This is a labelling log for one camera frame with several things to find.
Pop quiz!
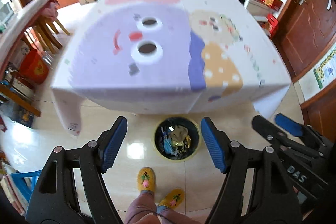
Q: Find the yellow round trash bin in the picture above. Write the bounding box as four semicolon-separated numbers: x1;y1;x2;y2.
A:
153;116;202;162

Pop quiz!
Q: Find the blue plastic stool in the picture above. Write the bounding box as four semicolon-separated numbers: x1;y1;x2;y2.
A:
7;170;42;204

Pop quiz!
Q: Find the left yellow knitted slipper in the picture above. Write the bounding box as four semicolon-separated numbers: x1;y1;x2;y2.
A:
137;167;156;193

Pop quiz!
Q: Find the yellow knitted slipper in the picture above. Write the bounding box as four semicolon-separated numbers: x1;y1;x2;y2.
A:
137;167;156;193
158;188;185;209

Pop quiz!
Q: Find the right yellow knitted slipper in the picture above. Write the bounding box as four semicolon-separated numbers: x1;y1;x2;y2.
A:
158;188;185;209

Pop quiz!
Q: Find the brown wooden door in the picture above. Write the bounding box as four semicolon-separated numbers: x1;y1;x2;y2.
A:
272;0;335;81

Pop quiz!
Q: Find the white side cabinet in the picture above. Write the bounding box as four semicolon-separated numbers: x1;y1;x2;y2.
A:
238;0;275;16

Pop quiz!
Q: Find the cartoon patterned tablecloth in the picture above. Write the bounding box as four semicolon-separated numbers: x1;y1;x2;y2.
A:
51;0;291;135

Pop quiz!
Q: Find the red bag on floor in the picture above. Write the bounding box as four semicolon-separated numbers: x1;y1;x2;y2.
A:
19;49;49;85

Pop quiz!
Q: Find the wooden dining table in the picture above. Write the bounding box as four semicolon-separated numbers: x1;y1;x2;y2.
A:
0;0;72;117

